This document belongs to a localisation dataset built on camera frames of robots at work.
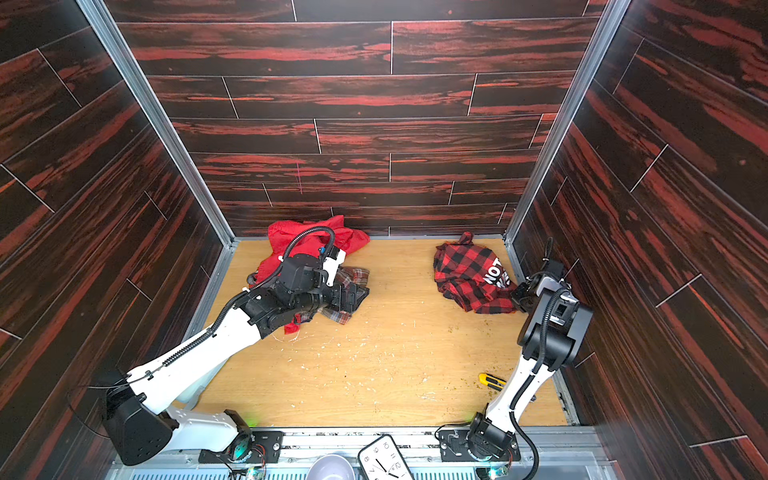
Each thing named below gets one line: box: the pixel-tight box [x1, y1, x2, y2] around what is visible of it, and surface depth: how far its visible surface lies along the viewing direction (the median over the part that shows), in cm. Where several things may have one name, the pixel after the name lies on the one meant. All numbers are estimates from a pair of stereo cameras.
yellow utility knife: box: [479, 373, 507, 392], surface depth 85 cm
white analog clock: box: [358, 434, 415, 480], surface depth 70 cm
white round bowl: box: [306, 454, 356, 480], surface depth 69 cm
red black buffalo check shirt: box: [433, 231, 517, 315], surface depth 103 cm
